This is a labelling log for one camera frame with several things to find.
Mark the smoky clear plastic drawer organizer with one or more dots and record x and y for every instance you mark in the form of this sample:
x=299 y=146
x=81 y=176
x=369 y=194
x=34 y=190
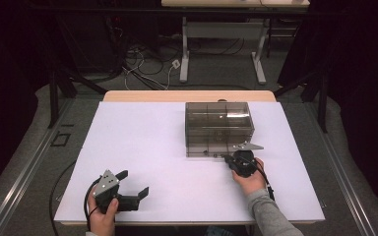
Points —
x=216 y=113

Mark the person's left hand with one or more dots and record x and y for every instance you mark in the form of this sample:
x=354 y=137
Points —
x=101 y=223

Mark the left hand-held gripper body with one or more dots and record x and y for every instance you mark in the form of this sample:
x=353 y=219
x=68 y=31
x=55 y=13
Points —
x=106 y=185

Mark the black metal stand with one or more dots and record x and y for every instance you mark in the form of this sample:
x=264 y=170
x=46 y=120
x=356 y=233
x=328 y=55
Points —
x=323 y=98
x=53 y=98

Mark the white foam board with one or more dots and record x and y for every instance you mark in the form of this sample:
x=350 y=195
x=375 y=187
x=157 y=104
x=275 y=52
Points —
x=151 y=137

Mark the white-legged desk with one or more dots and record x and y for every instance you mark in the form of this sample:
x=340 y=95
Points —
x=223 y=31

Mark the wooden table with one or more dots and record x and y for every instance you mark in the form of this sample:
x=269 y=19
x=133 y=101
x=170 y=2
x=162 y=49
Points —
x=177 y=95

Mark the dark curtain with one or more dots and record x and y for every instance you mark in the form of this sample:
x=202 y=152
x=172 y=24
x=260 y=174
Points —
x=6 y=82
x=364 y=82

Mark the white power adapter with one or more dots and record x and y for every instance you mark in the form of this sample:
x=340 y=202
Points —
x=176 y=64

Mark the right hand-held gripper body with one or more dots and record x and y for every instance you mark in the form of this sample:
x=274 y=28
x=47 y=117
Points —
x=244 y=164

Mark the person's right hand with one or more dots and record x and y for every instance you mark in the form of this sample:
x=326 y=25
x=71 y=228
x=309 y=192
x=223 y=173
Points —
x=252 y=185

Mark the metal floor rail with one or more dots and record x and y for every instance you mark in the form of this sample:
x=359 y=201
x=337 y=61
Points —
x=344 y=177
x=23 y=177

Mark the person's leg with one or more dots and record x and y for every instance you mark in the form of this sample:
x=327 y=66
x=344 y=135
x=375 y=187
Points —
x=218 y=231

